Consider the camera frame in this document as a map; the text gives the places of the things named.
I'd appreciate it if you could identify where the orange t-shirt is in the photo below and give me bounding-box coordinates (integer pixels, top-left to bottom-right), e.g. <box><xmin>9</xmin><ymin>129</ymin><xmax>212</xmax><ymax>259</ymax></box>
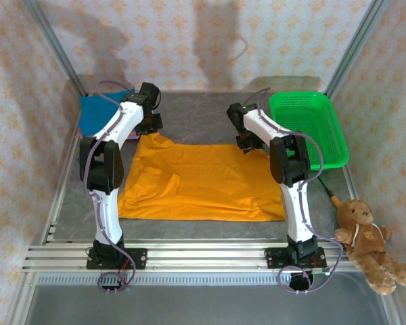
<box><xmin>117</xmin><ymin>131</ymin><xmax>287</xmax><ymax>223</ymax></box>

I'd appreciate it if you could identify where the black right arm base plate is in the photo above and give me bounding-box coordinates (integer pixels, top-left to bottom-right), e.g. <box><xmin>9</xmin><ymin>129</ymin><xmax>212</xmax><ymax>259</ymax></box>
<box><xmin>263</xmin><ymin>246</ymin><xmax>329</xmax><ymax>270</ymax></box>

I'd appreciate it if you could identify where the small black connector box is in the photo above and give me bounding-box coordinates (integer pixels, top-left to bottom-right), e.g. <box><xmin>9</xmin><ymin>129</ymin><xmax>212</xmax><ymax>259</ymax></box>
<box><xmin>99</xmin><ymin>274</ymin><xmax>127</xmax><ymax>295</ymax></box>
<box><xmin>289</xmin><ymin>272</ymin><xmax>314</xmax><ymax>294</ymax></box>

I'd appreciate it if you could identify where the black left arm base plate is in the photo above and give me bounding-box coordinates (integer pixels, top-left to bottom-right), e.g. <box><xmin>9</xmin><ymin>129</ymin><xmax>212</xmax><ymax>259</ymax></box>
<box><xmin>86</xmin><ymin>248</ymin><xmax>148</xmax><ymax>270</ymax></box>

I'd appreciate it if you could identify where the slotted metal strip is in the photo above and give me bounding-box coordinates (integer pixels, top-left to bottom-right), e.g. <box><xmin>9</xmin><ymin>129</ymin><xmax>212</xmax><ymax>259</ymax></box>
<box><xmin>33</xmin><ymin>274</ymin><xmax>292</xmax><ymax>286</ymax></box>

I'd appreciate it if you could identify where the aluminium frame post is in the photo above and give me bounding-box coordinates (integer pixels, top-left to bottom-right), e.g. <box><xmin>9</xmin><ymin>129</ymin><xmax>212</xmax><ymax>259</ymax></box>
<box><xmin>326</xmin><ymin>0</ymin><xmax>390</xmax><ymax>95</ymax></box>
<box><xmin>22</xmin><ymin>0</ymin><xmax>87</xmax><ymax>98</ymax></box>

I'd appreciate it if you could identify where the brown teddy bear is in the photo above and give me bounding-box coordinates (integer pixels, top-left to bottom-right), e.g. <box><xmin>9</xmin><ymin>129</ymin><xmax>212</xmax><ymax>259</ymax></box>
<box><xmin>334</xmin><ymin>198</ymin><xmax>406</xmax><ymax>296</ymax></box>

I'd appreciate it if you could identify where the folded blue t-shirt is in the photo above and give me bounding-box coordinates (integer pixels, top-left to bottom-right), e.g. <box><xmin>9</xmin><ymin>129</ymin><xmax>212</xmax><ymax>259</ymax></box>
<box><xmin>79</xmin><ymin>88</ymin><xmax>136</xmax><ymax>138</ymax></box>

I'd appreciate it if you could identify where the aluminium mounting rail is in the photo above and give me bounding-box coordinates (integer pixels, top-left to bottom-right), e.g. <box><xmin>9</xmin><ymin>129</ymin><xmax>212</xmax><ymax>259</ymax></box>
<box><xmin>22</xmin><ymin>238</ymin><xmax>346</xmax><ymax>275</ymax></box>

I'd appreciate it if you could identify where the black cable with orange connector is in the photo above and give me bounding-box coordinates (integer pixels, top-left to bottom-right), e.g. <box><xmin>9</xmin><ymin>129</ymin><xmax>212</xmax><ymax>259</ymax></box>
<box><xmin>316</xmin><ymin>175</ymin><xmax>342</xmax><ymax>208</ymax></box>

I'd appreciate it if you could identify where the green plastic basket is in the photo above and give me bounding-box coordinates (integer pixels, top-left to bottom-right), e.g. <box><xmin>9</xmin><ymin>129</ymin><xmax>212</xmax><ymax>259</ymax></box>
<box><xmin>269</xmin><ymin>91</ymin><xmax>351</xmax><ymax>172</ymax></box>

